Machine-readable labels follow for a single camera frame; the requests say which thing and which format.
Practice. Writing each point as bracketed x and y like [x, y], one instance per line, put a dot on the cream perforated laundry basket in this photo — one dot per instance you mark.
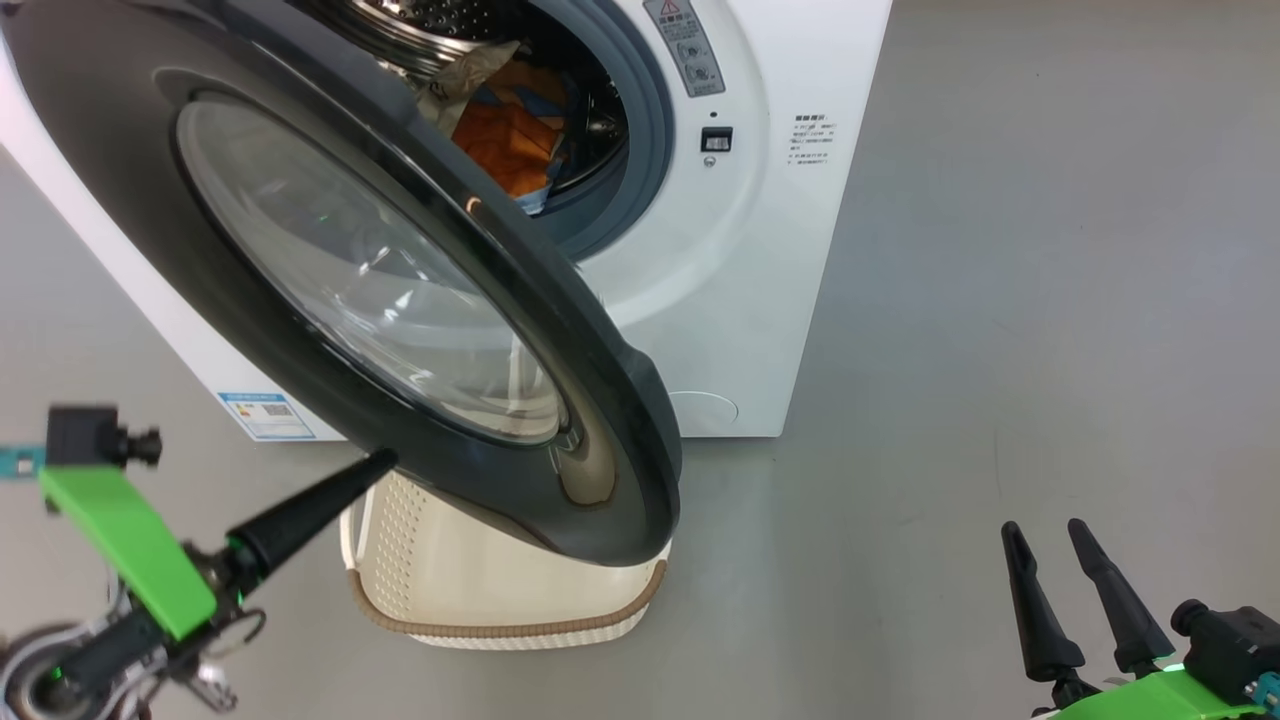
[470, 590]

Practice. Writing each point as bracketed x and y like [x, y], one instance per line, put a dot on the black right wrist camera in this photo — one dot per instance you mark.
[1235, 650]

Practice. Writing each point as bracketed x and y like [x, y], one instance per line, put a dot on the teal left camera connector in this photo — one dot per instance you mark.
[18, 462]

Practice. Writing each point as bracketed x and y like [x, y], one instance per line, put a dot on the black washer door latch socket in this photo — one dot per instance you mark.
[716, 139]

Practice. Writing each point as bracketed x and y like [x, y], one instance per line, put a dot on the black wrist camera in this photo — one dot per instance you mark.
[90, 435]
[1235, 650]

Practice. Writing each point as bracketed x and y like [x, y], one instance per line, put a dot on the blue energy label sticker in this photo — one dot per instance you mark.
[265, 415]

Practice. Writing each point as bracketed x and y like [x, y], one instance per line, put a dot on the grey warning label sticker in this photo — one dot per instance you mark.
[685, 45]

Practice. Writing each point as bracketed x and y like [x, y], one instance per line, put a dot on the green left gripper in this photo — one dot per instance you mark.
[130, 540]

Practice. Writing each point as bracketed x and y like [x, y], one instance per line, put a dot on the blue orange cartoon print garment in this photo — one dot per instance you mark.
[505, 140]

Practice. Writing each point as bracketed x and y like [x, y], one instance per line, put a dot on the white front-load washing machine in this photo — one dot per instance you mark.
[740, 280]

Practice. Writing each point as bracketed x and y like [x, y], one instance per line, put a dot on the dark grey glass washer door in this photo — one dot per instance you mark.
[100, 150]

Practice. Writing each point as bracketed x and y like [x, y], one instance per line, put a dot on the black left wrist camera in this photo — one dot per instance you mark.
[90, 435]

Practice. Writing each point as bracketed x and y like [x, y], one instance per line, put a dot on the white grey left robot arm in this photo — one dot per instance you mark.
[90, 660]

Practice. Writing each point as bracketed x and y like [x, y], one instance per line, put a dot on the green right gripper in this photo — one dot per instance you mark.
[1150, 700]

